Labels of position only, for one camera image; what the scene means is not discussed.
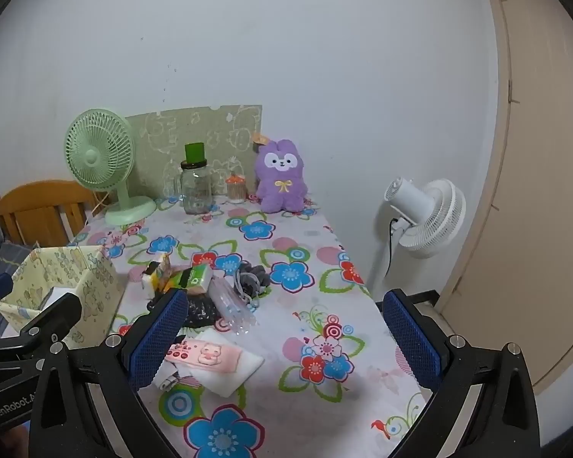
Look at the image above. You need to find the floral tablecloth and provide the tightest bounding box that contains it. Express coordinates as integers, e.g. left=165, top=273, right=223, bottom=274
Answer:
left=76, top=198, right=425, bottom=457

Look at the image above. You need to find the toothpick jar orange lid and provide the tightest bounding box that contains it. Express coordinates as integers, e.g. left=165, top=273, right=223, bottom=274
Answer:
left=225, top=174, right=247, bottom=204

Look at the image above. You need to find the green desk fan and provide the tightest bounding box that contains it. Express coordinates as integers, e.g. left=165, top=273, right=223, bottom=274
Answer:
left=64, top=109, right=156, bottom=226

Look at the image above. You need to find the glass mason jar mug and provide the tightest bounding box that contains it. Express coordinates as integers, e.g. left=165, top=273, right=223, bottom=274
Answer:
left=173, top=160, right=213, bottom=215

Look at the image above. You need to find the black fan power cable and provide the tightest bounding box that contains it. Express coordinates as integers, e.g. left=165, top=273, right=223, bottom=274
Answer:
left=384, top=216, right=405, bottom=278

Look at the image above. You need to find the white standing fan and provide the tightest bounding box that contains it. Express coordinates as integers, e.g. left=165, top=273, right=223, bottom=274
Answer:
left=367, top=177, right=467, bottom=294

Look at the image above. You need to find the yellow patterned fabric box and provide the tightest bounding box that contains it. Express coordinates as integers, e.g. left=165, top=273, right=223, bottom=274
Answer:
left=0, top=246, right=125, bottom=348

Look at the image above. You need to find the black plastic bag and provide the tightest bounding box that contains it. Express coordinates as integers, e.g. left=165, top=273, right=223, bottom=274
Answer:
left=147, top=290, right=221, bottom=330

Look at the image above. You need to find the purple plush bunny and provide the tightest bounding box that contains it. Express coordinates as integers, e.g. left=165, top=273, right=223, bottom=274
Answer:
left=254, top=140, right=308, bottom=213

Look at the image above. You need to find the green tissue pack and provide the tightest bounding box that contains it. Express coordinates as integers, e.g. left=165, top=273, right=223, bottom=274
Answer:
left=164, top=264, right=213, bottom=296

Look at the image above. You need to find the pink pig tissue pack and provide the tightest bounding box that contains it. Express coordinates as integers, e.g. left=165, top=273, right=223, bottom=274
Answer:
left=164, top=339, right=242, bottom=373

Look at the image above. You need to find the sushi shaped toy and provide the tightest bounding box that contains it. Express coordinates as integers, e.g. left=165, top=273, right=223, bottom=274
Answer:
left=141, top=253, right=172, bottom=294

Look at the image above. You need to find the clear plastic bag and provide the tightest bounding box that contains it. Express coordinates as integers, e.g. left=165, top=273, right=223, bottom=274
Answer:
left=208, top=277, right=260, bottom=335

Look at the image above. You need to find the white sponge pad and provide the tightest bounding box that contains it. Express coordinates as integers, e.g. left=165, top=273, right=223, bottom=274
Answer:
left=153, top=331, right=266, bottom=398

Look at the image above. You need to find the beige door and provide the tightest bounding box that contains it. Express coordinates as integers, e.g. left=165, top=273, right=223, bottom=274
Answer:
left=439, top=0, right=573, bottom=392

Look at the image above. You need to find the green patterned board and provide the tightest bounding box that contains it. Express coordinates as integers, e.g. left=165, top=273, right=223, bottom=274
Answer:
left=128, top=105, right=263, bottom=198

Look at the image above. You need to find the wooden bed headboard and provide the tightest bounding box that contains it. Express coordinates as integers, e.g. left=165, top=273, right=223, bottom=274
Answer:
left=0, top=180, right=106, bottom=247

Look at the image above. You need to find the green cup on jar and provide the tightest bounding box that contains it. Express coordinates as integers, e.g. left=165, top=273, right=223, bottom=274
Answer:
left=184, top=142, right=207, bottom=164

